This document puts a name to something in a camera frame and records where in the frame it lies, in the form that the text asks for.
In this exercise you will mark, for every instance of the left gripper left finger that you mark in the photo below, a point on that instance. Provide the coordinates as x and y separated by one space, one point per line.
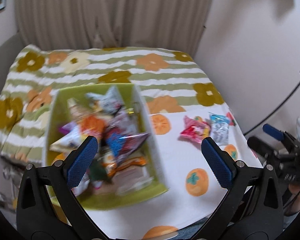
47 207

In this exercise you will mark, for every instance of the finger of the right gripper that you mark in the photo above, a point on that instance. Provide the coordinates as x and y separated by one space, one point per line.
286 139
265 150

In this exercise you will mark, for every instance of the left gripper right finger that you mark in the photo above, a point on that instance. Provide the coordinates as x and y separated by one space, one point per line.
252 207

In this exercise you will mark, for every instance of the translucent white cake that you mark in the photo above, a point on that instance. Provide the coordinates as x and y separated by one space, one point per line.
131 179

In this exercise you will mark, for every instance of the green cardboard box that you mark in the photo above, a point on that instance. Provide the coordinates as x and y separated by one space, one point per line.
127 167

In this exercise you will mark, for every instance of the orange cream egg cake packet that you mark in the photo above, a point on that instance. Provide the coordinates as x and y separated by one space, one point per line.
93 126

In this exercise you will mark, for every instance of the blue red snack bag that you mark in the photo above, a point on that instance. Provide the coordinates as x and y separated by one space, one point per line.
122 145

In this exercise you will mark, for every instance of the purple snack packet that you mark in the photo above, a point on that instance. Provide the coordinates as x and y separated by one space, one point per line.
67 128

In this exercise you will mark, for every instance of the person's right hand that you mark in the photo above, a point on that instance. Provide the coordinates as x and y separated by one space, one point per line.
294 206

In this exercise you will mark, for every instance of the light blue small snack packet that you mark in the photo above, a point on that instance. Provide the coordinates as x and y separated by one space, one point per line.
219 128

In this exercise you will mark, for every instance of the pink red small snack packet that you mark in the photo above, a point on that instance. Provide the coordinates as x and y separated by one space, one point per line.
195 130

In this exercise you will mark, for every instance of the floral striped green quilt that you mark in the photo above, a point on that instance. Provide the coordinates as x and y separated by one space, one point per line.
170 81

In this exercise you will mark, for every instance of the grey padded headboard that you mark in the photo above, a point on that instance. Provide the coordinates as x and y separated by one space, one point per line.
8 52

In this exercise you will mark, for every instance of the beige curtain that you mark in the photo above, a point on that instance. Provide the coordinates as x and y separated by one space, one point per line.
85 24

